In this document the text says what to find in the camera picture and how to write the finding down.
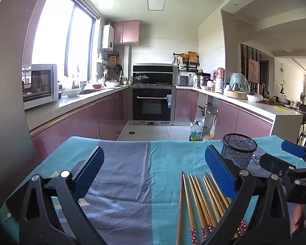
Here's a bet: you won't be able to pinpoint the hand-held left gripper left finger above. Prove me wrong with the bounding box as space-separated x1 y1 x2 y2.
19 147 105 245

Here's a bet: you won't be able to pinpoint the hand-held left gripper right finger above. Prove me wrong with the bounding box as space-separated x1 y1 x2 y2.
205 145 296 245

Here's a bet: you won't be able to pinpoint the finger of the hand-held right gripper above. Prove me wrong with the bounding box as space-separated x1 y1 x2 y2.
280 140 306 170
259 153 306 193

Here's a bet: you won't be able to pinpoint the black mesh pen holder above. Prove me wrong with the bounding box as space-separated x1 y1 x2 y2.
221 133 258 169

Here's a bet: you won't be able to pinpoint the bunch of wooden chopsticks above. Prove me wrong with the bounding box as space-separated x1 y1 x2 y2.
176 170 248 245

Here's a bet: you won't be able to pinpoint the person's right hand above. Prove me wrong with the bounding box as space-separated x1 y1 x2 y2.
291 204 306 236

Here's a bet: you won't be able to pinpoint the blue grey printed tablecloth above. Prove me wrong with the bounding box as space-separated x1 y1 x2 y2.
0 135 300 245

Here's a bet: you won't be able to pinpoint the cooking oil bottle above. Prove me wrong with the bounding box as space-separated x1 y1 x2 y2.
189 122 202 141

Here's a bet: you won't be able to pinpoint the pink base cabinets under window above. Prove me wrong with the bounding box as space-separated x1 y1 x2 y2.
31 87 132 154

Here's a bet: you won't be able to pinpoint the pink base cabinets with open door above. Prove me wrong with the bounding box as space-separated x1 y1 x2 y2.
175 89 273 140

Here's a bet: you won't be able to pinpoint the round bamboo tray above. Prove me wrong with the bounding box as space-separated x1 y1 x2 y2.
227 90 248 100

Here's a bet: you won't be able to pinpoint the large white bowl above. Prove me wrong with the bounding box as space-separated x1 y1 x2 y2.
62 88 81 97

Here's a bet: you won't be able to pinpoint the black flat device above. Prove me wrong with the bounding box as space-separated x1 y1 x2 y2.
6 184 28 220

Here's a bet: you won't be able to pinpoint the black built-in oven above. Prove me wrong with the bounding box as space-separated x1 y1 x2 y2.
132 86 176 125

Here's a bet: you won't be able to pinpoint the white toaster oven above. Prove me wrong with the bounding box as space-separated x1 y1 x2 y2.
22 64 59 110

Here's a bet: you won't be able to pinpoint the pink kettle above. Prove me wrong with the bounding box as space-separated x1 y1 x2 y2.
215 68 226 82

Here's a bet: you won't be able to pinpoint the wok with glass lid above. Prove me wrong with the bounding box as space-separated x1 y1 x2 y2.
134 73 150 84

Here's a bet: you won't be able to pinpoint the black range hood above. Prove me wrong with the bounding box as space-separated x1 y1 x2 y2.
133 65 174 85

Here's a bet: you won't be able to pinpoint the white water heater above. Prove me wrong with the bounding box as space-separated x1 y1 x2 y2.
101 25 115 51

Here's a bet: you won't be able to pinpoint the large kitchen window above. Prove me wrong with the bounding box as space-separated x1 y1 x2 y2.
32 0 100 82

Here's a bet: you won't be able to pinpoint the ceiling light panel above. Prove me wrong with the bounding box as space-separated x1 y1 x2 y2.
146 0 167 11

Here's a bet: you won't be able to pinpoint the brown wall picture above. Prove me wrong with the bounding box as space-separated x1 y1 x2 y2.
248 58 260 83

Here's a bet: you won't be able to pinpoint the white cable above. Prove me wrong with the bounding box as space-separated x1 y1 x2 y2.
2 212 19 222

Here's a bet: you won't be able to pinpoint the black wall rack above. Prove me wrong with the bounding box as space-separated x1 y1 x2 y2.
177 53 200 72

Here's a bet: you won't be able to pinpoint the pink wall cabinet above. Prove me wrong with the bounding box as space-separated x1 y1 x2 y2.
111 20 140 45

